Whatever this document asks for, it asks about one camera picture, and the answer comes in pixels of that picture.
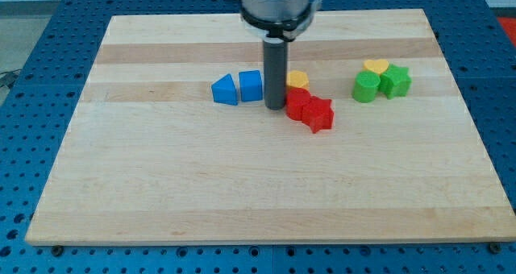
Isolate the yellow hexagon block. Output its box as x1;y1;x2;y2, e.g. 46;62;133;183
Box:
286;70;310;91

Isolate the blue cube block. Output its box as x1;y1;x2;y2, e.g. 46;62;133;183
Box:
239;70;263;102

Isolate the wooden board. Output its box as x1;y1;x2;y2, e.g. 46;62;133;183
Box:
26;9;515;246

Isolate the green star block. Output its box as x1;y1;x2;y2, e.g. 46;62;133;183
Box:
378;64;412;99

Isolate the yellow heart block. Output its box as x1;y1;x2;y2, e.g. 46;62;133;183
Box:
363;59;389;75

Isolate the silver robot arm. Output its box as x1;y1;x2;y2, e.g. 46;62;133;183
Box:
240;0;323;110

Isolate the red star block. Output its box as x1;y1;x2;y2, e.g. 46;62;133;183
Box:
302;96;335;134

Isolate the blue triangle block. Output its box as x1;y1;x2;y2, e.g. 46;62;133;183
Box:
211;74;238;106

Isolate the green circle block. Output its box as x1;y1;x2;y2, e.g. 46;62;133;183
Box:
352;71;381;103

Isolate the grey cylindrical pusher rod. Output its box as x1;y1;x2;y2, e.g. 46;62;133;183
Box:
263;39;288;110

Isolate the red circle block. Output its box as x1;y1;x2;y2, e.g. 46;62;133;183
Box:
286;88;311;121

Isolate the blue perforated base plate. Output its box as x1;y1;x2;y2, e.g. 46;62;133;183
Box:
1;0;515;273

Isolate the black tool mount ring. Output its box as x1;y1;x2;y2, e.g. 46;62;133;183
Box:
240;0;323;42

